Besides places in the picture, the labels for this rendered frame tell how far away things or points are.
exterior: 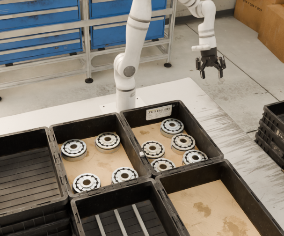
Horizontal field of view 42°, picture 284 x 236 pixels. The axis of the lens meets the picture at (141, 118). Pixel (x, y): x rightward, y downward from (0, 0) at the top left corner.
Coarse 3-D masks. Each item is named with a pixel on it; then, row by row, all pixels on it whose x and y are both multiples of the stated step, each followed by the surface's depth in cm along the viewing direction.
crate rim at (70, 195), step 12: (72, 120) 154; (84, 120) 154; (120, 120) 155; (132, 144) 144; (60, 156) 137; (60, 168) 132; (144, 168) 134; (132, 180) 129; (72, 192) 124; (84, 192) 124
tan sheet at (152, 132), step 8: (136, 128) 167; (144, 128) 167; (152, 128) 167; (136, 136) 162; (144, 136) 163; (152, 136) 163; (160, 136) 163; (168, 144) 159; (168, 152) 155; (176, 160) 152
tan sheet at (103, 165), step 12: (60, 144) 156; (120, 144) 158; (96, 156) 152; (108, 156) 152; (120, 156) 152; (72, 168) 146; (84, 168) 146; (96, 168) 146; (108, 168) 147; (132, 168) 147; (72, 180) 141; (108, 180) 142
